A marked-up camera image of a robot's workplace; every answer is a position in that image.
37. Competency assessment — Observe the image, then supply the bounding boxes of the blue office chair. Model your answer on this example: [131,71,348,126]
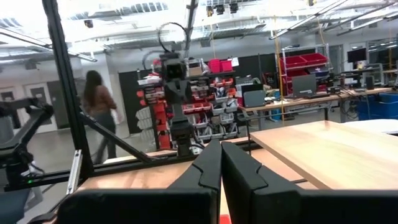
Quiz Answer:
[0,186,43,224]

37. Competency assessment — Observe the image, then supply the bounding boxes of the wooden shelf riser black legs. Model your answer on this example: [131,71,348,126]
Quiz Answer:
[247,119,398,191]

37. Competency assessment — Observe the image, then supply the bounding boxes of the black computer monitor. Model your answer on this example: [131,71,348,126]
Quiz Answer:
[347,47,368,63]

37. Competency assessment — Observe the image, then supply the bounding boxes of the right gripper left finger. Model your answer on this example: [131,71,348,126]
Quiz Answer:
[57,139,223,224]

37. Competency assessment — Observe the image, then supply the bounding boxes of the long wooden workbench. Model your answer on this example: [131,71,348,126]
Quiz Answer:
[239,86,394,131]

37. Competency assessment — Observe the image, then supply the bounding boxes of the black aluminium table frame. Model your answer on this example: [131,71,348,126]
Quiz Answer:
[2,0,262,200]

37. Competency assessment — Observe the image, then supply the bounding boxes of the yellow hanging cable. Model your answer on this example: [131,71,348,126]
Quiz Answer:
[272,18,285,125]

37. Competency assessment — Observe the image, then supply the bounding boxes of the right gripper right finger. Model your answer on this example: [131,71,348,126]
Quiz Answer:
[221,141,398,224]

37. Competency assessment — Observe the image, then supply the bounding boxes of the rack of small parts bins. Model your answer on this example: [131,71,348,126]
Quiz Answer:
[136,55,242,150]

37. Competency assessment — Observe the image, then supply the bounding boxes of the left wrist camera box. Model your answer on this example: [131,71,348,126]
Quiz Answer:
[160,52,188,82]

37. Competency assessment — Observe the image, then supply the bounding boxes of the metal wire shelving rack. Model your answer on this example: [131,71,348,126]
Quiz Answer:
[279,45,330,97]

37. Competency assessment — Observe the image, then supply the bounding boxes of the grey laptop computer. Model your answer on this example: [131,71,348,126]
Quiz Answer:
[242,83,267,109]
[292,73,318,98]

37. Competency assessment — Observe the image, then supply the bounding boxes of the large red storage bin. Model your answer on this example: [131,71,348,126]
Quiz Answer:
[284,55,308,70]
[300,52,329,67]

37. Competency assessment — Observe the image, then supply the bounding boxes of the white table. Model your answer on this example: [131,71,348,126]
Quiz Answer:
[341,119,398,136]

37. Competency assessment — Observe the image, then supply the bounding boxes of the small red storage bin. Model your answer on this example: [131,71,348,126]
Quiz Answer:
[208,58,221,74]
[220,59,234,73]

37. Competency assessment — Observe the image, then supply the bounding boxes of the person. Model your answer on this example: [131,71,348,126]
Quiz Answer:
[82,70,119,164]

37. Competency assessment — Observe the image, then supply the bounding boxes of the blue storage bins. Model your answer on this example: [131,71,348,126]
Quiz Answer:
[356,92,398,121]

